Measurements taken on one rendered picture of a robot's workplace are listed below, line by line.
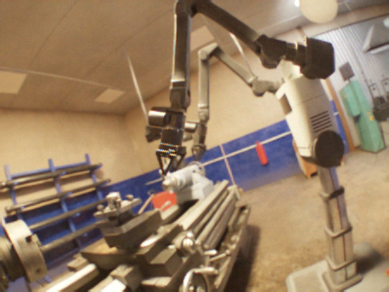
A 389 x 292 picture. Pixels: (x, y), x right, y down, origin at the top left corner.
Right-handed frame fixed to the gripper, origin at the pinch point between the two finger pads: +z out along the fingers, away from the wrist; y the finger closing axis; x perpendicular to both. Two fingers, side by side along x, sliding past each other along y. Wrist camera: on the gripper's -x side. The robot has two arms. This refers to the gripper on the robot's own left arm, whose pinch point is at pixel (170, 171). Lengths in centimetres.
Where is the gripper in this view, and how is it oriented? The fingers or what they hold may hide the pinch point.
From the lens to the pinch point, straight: 67.2
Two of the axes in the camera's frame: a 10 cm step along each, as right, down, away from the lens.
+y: -2.3, 0.2, -9.7
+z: -1.5, 9.9, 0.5
